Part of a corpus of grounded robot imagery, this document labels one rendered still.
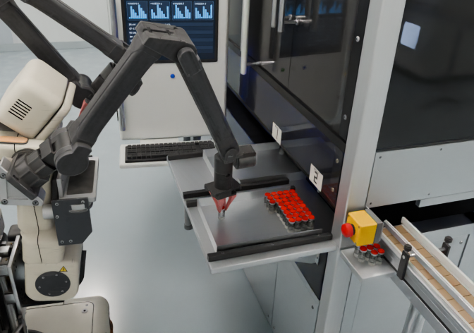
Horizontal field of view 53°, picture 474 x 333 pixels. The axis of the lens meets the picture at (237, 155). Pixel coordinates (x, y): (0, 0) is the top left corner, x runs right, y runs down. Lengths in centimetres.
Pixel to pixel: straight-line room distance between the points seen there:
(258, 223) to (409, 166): 50
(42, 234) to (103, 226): 153
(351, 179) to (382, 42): 39
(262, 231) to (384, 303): 53
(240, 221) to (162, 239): 140
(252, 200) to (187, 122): 70
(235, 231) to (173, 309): 106
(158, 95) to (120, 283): 105
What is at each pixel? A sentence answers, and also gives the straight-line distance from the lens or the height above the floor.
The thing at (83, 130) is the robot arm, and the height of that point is 131.
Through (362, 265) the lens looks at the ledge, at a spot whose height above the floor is 88.
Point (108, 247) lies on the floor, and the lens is 290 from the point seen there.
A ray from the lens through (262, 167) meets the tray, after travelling 187.
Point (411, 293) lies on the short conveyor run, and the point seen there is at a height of 87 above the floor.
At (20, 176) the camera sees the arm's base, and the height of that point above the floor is 120.
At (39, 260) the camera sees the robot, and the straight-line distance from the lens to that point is 158.
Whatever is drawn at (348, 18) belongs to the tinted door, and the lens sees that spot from 135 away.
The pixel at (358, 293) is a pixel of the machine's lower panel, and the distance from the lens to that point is 169.
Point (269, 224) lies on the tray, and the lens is 155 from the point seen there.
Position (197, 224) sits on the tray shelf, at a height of 88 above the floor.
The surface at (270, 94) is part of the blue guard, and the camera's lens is 186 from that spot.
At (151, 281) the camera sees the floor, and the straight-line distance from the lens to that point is 265.
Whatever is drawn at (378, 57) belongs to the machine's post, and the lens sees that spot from 124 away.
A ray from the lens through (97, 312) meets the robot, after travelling 214.
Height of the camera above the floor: 180
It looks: 28 degrees down
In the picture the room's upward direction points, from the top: 3 degrees clockwise
